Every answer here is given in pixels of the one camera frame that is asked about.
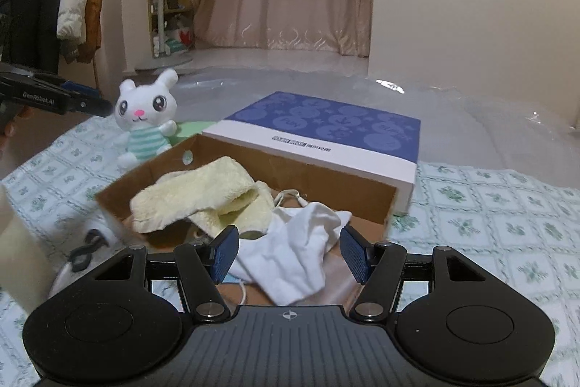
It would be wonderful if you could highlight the person's left hand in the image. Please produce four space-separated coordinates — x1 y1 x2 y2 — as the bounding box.
0 105 32 139

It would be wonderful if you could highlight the white cloth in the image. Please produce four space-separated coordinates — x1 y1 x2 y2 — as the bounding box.
233 203 353 307

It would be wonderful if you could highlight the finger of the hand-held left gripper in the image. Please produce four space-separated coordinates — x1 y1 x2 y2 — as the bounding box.
35 72 99 96
67 94 114 118

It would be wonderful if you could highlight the floral tablecloth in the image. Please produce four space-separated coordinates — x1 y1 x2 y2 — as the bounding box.
0 115 580 387

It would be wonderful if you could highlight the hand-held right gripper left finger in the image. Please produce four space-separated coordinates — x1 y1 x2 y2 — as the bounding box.
91 225 240 324

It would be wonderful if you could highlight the blue and white box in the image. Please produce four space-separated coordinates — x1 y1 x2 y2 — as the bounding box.
202 91 422 217

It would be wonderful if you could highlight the black puffer jacket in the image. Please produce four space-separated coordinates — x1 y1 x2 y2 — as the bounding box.
0 0 62 75

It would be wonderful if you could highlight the blue face mask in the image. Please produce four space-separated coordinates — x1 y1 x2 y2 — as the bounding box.
218 271 255 309

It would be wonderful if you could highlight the black strap loop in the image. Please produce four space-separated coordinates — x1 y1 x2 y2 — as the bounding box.
68 228 110 274

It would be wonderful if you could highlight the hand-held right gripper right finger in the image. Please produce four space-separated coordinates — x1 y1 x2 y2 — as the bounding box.
339 224 491 322

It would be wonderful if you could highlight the brown cardboard box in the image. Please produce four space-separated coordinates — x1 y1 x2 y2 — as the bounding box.
94 134 400 307

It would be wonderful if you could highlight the plastic covered mattress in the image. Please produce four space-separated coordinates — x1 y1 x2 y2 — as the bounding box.
104 64 580 188

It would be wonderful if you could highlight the pale yellow towel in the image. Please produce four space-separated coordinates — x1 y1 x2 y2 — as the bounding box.
130 157 257 234
189 182 275 241

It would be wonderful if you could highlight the white bunny plush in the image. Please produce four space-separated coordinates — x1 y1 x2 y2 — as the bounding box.
113 68 180 170

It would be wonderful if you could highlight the white plastic piece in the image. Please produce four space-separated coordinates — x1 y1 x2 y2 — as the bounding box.
47 260 92 301

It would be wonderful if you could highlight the gold clothes rack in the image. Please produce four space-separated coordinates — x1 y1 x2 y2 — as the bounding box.
0 0 101 94

